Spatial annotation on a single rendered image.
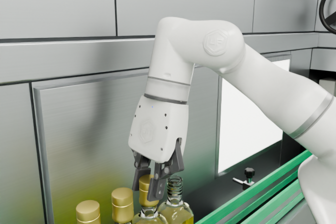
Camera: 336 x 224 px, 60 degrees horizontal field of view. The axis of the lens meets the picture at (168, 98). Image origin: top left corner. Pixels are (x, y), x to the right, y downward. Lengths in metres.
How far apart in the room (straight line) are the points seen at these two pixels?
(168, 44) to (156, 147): 0.16
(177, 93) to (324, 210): 0.28
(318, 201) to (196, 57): 0.28
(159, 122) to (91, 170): 0.19
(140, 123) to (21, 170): 0.22
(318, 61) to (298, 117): 0.97
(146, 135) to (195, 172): 0.35
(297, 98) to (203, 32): 0.16
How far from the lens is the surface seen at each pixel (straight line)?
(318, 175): 0.50
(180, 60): 0.46
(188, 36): 0.45
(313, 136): 0.45
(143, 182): 0.52
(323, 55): 1.39
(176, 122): 0.46
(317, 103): 0.44
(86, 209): 0.47
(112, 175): 0.63
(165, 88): 0.46
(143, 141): 0.50
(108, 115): 0.58
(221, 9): 0.84
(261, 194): 0.99
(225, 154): 0.91
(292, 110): 0.44
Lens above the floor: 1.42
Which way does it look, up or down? 14 degrees down
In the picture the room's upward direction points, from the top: straight up
